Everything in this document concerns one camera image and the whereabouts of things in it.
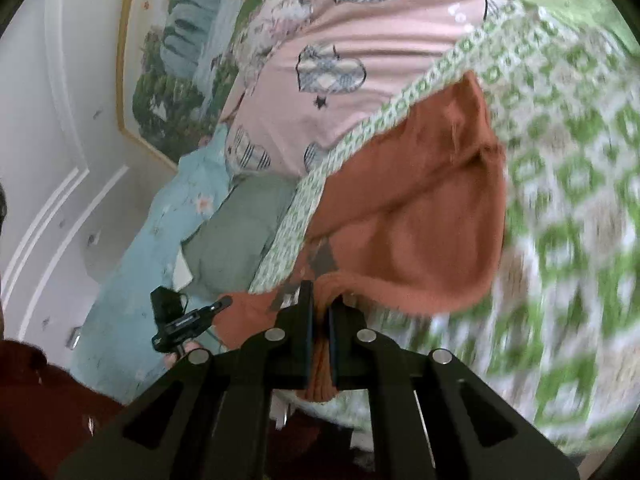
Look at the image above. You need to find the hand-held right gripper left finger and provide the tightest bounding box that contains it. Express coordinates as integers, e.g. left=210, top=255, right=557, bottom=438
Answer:
left=55, top=281, right=315, bottom=480

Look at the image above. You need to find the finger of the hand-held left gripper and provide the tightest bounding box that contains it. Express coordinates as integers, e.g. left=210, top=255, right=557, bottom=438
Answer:
left=170, top=296, right=234, bottom=335

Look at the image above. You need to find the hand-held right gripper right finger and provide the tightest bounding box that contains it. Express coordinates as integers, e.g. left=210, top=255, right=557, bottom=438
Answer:
left=327, top=296, right=581, bottom=480

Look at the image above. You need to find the rust orange small garment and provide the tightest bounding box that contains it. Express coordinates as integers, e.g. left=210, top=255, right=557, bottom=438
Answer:
left=215, top=72, right=508, bottom=403

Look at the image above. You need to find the person's left hand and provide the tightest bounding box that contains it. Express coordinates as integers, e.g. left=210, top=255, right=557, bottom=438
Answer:
left=162, top=343, right=200, bottom=368

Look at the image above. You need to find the light blue floral cloth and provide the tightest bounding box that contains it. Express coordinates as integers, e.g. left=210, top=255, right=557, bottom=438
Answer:
left=70, top=125, right=236, bottom=406

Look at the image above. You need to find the grey green pillow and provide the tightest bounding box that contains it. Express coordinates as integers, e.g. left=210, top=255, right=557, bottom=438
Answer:
left=180, top=172, right=301, bottom=301

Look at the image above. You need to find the person's dark red clothing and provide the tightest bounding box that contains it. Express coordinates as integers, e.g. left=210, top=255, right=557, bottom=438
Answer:
left=0, top=339, right=128, bottom=480

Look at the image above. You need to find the green white patterned blanket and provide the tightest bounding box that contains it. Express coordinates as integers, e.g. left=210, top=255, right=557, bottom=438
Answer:
left=247, top=0, right=640, bottom=456

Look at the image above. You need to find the white floral cloth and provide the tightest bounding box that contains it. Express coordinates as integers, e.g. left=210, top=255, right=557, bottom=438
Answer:
left=232, top=0, right=321, bottom=91

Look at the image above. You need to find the pink heart print blanket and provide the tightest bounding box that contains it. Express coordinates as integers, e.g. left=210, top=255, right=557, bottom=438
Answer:
left=220, top=0, right=536, bottom=181

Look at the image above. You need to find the plain green cloth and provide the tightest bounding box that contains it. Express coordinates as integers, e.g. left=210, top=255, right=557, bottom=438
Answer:
left=525, top=0, right=631, bottom=51

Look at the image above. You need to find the framed landscape wall painting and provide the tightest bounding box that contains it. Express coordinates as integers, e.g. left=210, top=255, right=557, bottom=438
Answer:
left=116, top=0, right=271, bottom=171

